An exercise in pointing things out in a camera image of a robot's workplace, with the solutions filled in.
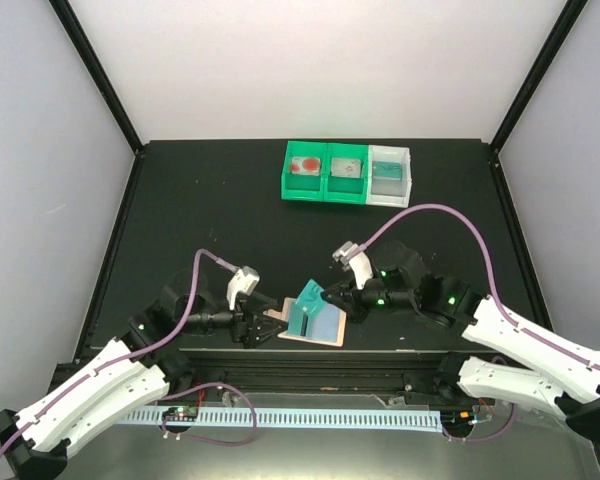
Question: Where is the beige card holder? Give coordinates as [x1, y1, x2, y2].
[265, 297, 346, 347]

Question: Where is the blue credit card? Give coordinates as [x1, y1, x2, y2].
[308, 304, 341, 343]

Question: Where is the teal VIP credit card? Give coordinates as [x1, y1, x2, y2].
[286, 279, 326, 338]

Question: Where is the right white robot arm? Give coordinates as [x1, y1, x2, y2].
[321, 242, 600, 444]

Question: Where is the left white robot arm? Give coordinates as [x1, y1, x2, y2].
[0, 274, 284, 479]

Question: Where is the grey patterned card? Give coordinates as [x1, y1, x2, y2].
[330, 157, 363, 179]

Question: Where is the teal card in bin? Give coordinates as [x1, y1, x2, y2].
[372, 161, 403, 181]

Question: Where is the red dotted card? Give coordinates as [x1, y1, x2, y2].
[289, 156, 321, 176]

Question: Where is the left circuit board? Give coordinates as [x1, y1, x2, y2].
[162, 406, 198, 422]

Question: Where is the circuit board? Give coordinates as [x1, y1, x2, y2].
[162, 406, 198, 422]
[440, 410, 493, 427]

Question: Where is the left green bin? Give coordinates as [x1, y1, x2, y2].
[281, 140, 327, 202]

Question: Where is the green bin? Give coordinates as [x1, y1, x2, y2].
[281, 140, 327, 202]
[324, 143, 369, 205]

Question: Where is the middle green bin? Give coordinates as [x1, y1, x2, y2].
[324, 143, 369, 205]

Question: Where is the white bin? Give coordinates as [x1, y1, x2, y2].
[366, 145, 412, 209]

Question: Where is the right circuit board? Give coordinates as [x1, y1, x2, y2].
[440, 410, 493, 427]

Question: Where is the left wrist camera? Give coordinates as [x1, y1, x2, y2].
[226, 266, 260, 310]

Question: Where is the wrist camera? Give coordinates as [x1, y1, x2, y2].
[332, 241, 373, 290]
[226, 266, 260, 310]

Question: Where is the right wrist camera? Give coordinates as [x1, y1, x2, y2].
[332, 241, 373, 290]

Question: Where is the black aluminium rail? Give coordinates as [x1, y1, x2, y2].
[174, 349, 461, 396]

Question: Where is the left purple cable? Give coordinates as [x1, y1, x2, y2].
[0, 248, 239, 480]

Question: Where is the purple cable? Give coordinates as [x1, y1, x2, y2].
[0, 248, 239, 480]
[347, 203, 600, 444]

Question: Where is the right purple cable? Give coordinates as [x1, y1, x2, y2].
[347, 203, 600, 444]

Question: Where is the white slotted cable duct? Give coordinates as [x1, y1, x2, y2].
[118, 406, 442, 433]

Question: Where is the left black frame post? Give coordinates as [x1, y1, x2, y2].
[49, 0, 144, 155]

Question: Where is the black frame post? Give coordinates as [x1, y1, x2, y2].
[490, 0, 588, 154]
[49, 0, 144, 155]

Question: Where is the right black frame post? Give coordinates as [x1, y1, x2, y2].
[490, 0, 588, 154]

